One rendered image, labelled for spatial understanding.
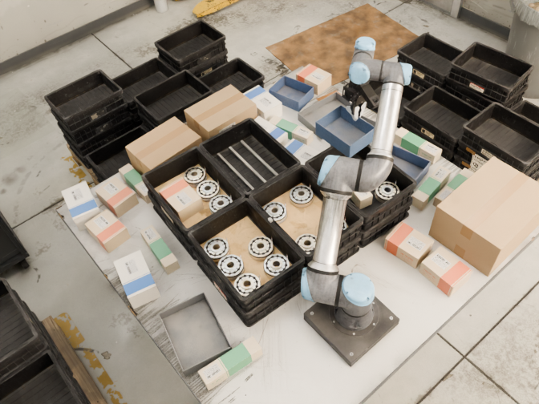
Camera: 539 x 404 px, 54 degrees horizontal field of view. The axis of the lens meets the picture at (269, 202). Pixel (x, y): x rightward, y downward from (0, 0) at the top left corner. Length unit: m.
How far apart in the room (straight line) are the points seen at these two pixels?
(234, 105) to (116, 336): 1.39
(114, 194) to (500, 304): 2.09
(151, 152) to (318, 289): 1.12
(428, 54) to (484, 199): 1.79
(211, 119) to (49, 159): 1.70
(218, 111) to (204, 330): 1.13
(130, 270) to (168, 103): 1.45
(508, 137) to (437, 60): 0.91
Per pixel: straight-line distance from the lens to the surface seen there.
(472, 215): 2.28
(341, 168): 1.87
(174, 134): 2.66
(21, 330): 2.70
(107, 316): 3.16
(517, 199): 2.39
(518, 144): 3.24
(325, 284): 1.93
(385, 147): 1.91
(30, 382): 2.69
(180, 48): 3.90
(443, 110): 3.51
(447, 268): 2.26
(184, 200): 2.30
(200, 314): 2.21
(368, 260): 2.31
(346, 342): 2.08
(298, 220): 2.26
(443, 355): 2.95
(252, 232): 2.24
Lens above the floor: 2.63
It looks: 51 degrees down
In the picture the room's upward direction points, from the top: 6 degrees counter-clockwise
